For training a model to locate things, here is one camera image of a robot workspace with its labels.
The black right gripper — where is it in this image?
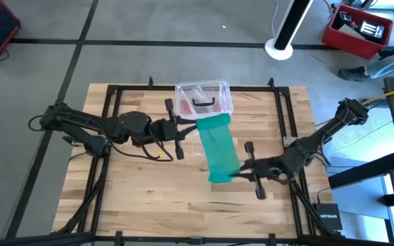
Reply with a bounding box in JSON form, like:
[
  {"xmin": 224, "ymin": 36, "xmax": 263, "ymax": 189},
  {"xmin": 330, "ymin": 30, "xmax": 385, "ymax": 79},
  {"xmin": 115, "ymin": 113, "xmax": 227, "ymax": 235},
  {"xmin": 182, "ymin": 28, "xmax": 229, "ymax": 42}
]
[{"xmin": 228, "ymin": 141, "xmax": 287, "ymax": 201}]

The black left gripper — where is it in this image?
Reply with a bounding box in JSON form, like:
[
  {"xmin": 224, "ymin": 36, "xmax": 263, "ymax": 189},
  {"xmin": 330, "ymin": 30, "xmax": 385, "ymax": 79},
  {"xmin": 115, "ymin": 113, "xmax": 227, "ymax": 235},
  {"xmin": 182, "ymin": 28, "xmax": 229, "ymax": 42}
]
[{"xmin": 148, "ymin": 98, "xmax": 200, "ymax": 161}]

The green elastic bandage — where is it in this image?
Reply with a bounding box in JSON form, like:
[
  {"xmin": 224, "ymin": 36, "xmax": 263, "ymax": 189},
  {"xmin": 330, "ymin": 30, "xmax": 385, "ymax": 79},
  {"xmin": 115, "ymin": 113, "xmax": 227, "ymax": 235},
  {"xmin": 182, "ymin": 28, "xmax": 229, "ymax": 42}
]
[{"xmin": 196, "ymin": 113, "xmax": 242, "ymax": 185}]

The large red pad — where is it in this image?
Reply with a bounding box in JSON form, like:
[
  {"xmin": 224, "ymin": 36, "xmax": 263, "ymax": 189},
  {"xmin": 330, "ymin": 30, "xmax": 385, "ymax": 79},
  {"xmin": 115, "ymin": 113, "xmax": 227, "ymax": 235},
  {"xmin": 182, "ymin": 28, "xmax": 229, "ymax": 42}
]
[{"xmin": 179, "ymin": 99, "xmax": 194, "ymax": 116}]

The clear plastic storage bin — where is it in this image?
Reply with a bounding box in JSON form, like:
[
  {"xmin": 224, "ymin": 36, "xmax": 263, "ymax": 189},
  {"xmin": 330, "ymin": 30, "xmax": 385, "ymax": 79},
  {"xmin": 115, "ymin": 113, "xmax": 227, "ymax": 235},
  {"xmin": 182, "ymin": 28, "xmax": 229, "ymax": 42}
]
[{"xmin": 174, "ymin": 79, "xmax": 235, "ymax": 121}]

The black Netgear router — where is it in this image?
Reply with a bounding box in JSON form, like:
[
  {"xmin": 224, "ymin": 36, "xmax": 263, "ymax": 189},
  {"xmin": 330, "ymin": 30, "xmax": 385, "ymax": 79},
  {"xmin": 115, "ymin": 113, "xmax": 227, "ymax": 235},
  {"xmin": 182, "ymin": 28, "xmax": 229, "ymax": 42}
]
[{"xmin": 312, "ymin": 203, "xmax": 344, "ymax": 232}]

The white black floor stand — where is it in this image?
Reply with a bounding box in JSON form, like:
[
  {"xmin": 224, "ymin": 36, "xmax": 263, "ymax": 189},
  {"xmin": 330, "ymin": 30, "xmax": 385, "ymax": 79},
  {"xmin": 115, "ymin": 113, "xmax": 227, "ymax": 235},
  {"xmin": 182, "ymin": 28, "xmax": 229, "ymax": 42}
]
[{"xmin": 264, "ymin": 0, "xmax": 316, "ymax": 62}]

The red plastic crate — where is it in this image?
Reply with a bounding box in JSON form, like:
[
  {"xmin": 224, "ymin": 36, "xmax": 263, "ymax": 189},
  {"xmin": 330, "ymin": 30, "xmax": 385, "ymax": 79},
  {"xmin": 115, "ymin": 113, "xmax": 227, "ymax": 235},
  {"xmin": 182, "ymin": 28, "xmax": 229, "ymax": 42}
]
[{"xmin": 321, "ymin": 3, "xmax": 394, "ymax": 61}]

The person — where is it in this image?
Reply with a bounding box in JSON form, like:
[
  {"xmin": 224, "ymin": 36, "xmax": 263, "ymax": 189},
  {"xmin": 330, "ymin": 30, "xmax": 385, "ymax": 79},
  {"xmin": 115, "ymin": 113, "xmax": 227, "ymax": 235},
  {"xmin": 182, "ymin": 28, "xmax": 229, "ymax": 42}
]
[{"xmin": 338, "ymin": 25, "xmax": 394, "ymax": 83}]

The small black device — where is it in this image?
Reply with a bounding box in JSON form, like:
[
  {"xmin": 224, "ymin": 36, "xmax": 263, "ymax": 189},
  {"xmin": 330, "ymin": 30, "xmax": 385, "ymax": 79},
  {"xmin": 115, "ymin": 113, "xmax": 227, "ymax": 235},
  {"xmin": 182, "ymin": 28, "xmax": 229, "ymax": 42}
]
[{"xmin": 338, "ymin": 10, "xmax": 354, "ymax": 25}]

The silver black device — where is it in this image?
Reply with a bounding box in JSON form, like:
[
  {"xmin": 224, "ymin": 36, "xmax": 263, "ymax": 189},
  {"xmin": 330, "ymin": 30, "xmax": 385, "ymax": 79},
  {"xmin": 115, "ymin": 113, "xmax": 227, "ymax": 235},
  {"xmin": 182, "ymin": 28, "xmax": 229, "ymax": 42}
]
[{"xmin": 358, "ymin": 19, "xmax": 386, "ymax": 40}]

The black curved handle object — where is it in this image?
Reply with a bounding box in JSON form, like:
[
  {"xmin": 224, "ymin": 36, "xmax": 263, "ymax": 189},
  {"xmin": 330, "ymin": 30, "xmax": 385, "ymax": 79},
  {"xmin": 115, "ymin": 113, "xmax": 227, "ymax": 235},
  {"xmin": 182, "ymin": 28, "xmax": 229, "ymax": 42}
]
[{"xmin": 192, "ymin": 97, "xmax": 216, "ymax": 108}]

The black cable with yellow tag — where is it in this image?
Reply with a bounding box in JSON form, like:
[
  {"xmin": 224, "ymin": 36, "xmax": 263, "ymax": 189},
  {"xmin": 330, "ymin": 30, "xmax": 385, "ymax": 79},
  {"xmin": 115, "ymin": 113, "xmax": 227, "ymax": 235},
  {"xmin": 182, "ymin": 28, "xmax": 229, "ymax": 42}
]
[{"xmin": 109, "ymin": 139, "xmax": 174, "ymax": 163}]

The black metal table frame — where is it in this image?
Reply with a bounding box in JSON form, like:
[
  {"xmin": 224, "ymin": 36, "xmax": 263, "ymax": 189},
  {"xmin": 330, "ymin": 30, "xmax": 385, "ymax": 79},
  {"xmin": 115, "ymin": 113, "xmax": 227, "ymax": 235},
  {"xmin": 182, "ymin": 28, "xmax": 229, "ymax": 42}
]
[{"xmin": 0, "ymin": 77, "xmax": 394, "ymax": 246}]

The black cable bundle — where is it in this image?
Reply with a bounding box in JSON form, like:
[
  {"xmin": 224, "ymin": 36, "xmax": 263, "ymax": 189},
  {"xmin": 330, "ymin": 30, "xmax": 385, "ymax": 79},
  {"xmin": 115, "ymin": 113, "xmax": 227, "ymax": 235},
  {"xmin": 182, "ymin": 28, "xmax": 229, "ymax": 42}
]
[
  {"xmin": 58, "ymin": 170, "xmax": 107, "ymax": 235},
  {"xmin": 287, "ymin": 177, "xmax": 331, "ymax": 236}
]

